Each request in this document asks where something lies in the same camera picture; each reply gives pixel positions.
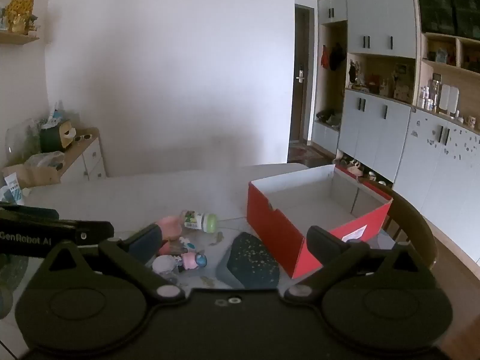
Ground white side cabinet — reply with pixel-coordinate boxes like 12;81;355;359
2;127;107;196

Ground dark brown door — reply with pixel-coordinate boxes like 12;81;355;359
293;4;313;145

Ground beige shoe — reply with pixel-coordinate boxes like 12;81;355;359
338;157;365;176

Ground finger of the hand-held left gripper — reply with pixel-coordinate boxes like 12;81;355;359
75;220;115;248
0;202;60;221

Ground pink toy figure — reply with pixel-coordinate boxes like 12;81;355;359
176;249;208;272

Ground red cardboard box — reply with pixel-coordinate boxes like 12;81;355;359
246;164;394;279

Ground white and blue tube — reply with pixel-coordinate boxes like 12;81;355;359
0;172;25;205

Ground pink heart-shaped dish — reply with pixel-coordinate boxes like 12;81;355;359
155;215;184;256

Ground wooden wall shelf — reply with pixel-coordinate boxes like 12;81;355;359
0;32;40;46

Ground green-capped bottle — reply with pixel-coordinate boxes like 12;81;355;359
180;210;219;234

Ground clear plastic bag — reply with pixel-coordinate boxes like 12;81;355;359
5;118;42;162

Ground gold ornament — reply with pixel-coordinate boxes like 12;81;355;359
5;0;36;34

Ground green tissue box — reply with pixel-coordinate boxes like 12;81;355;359
39;118;77;152

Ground white wall cabinet unit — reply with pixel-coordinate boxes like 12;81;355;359
311;0;480;229

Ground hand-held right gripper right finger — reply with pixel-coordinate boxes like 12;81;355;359
282;226;428;305

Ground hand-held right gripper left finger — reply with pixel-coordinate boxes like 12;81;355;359
47;223;187;304

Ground clear glass bottles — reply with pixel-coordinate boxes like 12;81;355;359
418;79;444;112

